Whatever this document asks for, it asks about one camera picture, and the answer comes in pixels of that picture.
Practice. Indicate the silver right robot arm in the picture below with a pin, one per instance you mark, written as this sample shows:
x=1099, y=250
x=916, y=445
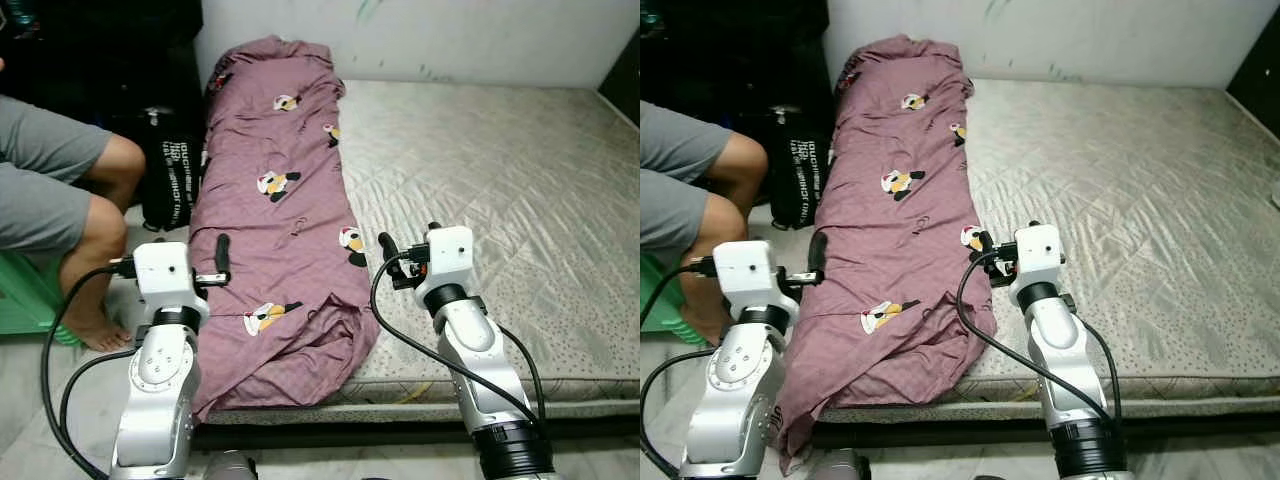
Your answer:
x=480, y=360
x=1065, y=360

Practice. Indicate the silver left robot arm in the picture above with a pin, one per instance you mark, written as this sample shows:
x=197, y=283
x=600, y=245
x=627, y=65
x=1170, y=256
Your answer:
x=740, y=390
x=160, y=390

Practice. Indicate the pink cartoon print blanket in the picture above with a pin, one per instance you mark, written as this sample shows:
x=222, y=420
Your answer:
x=900, y=240
x=270, y=240

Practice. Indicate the beige quilted mattress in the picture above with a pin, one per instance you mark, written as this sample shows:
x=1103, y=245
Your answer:
x=1130, y=200
x=500, y=200

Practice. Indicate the black bag white print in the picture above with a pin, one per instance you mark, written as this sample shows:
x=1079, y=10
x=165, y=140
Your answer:
x=800, y=170
x=170, y=180

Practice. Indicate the green plastic stool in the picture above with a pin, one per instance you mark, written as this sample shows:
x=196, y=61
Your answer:
x=20, y=300
x=655, y=310

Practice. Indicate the grey robot left leg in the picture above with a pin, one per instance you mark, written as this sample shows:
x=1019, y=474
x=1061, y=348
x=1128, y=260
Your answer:
x=230, y=467
x=838, y=466

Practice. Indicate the black tufted headboard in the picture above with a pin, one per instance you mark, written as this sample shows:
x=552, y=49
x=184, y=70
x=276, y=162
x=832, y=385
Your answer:
x=625, y=80
x=1260, y=80

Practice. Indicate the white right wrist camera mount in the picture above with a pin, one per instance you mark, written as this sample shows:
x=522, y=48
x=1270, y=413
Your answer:
x=1038, y=252
x=448, y=255

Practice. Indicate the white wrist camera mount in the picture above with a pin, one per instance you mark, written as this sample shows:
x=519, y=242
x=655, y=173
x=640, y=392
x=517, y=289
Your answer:
x=448, y=255
x=162, y=272
x=745, y=270
x=1038, y=252

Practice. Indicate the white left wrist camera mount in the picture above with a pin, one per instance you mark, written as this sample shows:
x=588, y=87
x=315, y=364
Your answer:
x=745, y=270
x=162, y=272

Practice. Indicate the dark bed frame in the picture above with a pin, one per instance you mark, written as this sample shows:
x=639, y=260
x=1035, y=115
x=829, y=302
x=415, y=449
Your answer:
x=350, y=435
x=950, y=432

